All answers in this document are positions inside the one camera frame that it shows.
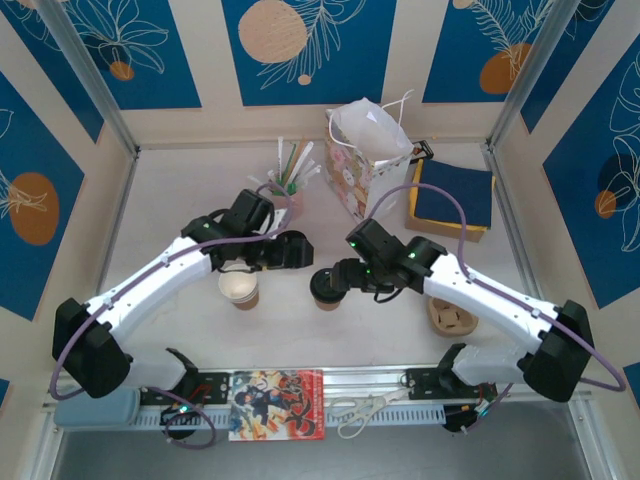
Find cardboard cup carrier stack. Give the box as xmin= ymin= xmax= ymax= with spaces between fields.
xmin=427 ymin=295 xmax=479 ymax=339

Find animal print paper gift bag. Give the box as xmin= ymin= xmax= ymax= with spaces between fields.
xmin=323 ymin=88 xmax=417 ymax=230

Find pink straw holder cup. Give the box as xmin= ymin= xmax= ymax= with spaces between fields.
xmin=272 ymin=187 xmax=305 ymax=221

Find green striped wrapped straw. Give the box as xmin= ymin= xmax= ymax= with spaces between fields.
xmin=281 ymin=143 xmax=300 ymax=182

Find dark blue napkin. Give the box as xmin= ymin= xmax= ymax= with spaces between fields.
xmin=413 ymin=158 xmax=496 ymax=232

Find colourful comic book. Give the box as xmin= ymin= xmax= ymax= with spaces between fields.
xmin=228 ymin=368 xmax=327 ymax=442

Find grey blue zip pouch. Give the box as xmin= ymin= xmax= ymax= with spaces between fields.
xmin=53 ymin=389 xmax=142 ymax=431

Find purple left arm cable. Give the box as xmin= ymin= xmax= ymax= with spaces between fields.
xmin=49 ymin=180 xmax=296 ymax=450

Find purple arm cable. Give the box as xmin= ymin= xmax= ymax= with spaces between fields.
xmin=49 ymin=180 xmax=296 ymax=450
xmin=368 ymin=183 xmax=627 ymax=437

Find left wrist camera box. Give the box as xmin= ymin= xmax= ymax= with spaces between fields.
xmin=271 ymin=207 xmax=295 ymax=237

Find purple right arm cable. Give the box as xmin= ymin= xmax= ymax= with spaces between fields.
xmin=368 ymin=183 xmax=627 ymax=437

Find aluminium table rail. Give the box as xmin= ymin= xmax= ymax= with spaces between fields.
xmin=42 ymin=360 xmax=589 ymax=407

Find white handled scissors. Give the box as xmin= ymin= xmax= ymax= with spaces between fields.
xmin=327 ymin=385 xmax=415 ymax=441

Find aluminium side rail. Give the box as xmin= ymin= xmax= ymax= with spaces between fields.
xmin=480 ymin=143 xmax=561 ymax=361

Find white slotted cable duct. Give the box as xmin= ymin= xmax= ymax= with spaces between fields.
xmin=124 ymin=405 xmax=447 ymax=429

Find aluminium frame post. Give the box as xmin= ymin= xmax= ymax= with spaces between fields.
xmin=37 ymin=0 xmax=140 ymax=156
xmin=487 ymin=0 xmax=574 ymax=151

